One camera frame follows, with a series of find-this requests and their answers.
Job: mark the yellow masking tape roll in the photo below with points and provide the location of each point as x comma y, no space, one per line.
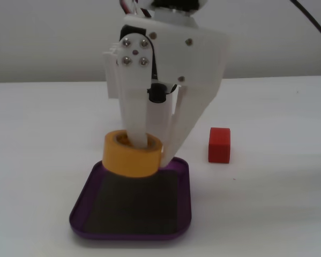
130,160

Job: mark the white plastic holder box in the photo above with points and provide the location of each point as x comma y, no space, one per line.
112,80

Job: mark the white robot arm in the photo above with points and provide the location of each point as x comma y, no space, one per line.
173,6

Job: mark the red ribbed block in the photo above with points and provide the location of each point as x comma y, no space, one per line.
219,146

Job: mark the purple metal tray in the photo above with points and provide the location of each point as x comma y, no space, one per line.
138,208

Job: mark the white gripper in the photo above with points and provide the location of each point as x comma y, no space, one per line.
188,57

